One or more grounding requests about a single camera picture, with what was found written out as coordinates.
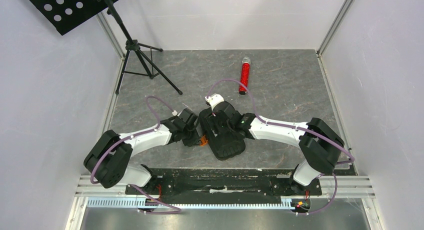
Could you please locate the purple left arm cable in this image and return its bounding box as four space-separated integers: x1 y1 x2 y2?
90 95 183 215

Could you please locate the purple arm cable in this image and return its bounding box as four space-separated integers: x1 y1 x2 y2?
90 95 183 215
205 78 356 217

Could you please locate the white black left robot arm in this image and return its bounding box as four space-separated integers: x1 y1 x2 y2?
83 108 201 194

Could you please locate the black music stand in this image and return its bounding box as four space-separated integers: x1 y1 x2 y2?
19 0 184 96

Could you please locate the black plastic tool case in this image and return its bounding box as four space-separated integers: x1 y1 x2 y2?
198 108 246 161

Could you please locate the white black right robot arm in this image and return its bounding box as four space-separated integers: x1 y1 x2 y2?
199 101 345 194

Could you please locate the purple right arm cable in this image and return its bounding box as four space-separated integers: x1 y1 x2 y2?
205 78 356 217

